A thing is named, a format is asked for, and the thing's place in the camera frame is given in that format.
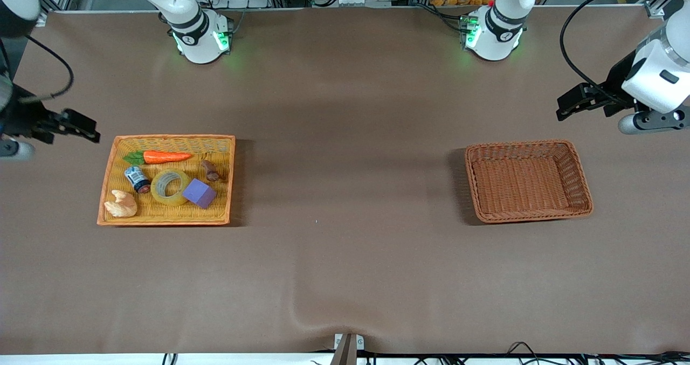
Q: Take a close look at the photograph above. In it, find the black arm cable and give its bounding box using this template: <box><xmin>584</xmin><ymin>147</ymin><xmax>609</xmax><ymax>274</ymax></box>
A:
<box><xmin>22</xmin><ymin>33</ymin><xmax>75</xmax><ymax>102</ymax></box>
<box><xmin>559</xmin><ymin>0</ymin><xmax>681</xmax><ymax>105</ymax></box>

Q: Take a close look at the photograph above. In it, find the orange wicker tray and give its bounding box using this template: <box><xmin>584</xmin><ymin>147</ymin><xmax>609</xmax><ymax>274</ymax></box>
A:
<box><xmin>97</xmin><ymin>134</ymin><xmax>236</xmax><ymax>226</ymax></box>

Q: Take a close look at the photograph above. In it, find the brown toy root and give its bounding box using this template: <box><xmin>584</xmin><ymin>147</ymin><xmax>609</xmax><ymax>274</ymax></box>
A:
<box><xmin>201</xmin><ymin>160</ymin><xmax>227</xmax><ymax>182</ymax></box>

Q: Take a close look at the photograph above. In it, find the brown wicker basket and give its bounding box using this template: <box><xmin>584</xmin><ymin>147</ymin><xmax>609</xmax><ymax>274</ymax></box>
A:
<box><xmin>465</xmin><ymin>140</ymin><xmax>594</xmax><ymax>224</ymax></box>

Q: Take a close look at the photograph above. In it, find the brown table cloth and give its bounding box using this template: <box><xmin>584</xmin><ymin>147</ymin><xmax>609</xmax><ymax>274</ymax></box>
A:
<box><xmin>0</xmin><ymin>5</ymin><xmax>690</xmax><ymax>355</ymax></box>

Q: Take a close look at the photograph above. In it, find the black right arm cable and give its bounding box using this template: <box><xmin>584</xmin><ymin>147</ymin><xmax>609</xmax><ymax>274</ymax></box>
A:
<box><xmin>22</xmin><ymin>33</ymin><xmax>75</xmax><ymax>102</ymax></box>

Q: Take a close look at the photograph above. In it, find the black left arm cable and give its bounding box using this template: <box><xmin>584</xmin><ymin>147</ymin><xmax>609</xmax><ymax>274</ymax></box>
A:
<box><xmin>559</xmin><ymin>0</ymin><xmax>681</xmax><ymax>105</ymax></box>

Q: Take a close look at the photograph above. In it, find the yellowish clear tape roll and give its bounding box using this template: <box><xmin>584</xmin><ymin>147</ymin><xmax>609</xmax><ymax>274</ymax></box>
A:
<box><xmin>150</xmin><ymin>168</ymin><xmax>191</xmax><ymax>207</ymax></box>

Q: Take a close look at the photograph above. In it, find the purple cube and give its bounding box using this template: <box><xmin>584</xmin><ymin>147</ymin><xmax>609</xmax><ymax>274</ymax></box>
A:
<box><xmin>182</xmin><ymin>179</ymin><xmax>217</xmax><ymax>210</ymax></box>

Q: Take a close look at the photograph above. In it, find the grey bracket with post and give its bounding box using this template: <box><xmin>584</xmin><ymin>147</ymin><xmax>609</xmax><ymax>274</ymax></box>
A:
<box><xmin>334</xmin><ymin>333</ymin><xmax>365</xmax><ymax>365</ymax></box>

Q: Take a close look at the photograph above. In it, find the small jar with barcode label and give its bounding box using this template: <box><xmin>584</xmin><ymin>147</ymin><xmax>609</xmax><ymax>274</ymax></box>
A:
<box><xmin>124</xmin><ymin>166</ymin><xmax>151</xmax><ymax>195</ymax></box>

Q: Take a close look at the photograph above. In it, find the toy croissant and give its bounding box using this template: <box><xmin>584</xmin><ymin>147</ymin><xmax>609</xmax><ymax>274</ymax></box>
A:
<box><xmin>103</xmin><ymin>190</ymin><xmax>138</xmax><ymax>218</ymax></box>

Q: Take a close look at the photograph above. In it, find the orange toy carrot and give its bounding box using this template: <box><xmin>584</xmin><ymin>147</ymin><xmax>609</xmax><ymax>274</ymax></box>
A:
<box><xmin>123</xmin><ymin>150</ymin><xmax>192</xmax><ymax>166</ymax></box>

